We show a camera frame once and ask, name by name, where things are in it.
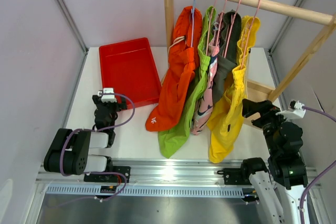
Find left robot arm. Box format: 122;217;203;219
43;92;128;182

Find blue wire hanger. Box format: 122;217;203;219
191;0;196;47

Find dark olive shorts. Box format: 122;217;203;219
212;10;242;104

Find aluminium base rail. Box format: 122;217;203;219
35;159;318;186

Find yellow shorts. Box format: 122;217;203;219
207;16;260;163

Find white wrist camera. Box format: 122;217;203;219
276;100;306;120
97;88;117;103

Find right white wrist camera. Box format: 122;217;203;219
276;100;306;120

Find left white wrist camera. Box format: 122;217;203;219
97;88;117;103

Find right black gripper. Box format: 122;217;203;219
241;98;291;155

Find slotted cable duct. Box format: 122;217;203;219
46;184;244;198

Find orange shorts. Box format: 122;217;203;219
145;6;203;132

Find wooden clothes rack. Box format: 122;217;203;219
164;0;335;102

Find pink patterned shorts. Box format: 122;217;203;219
191;18;219;135

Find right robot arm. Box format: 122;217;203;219
239;99;309;223

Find red plastic tray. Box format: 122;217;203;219
99;37;161;108

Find lime green shorts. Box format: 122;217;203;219
157;6;212;158

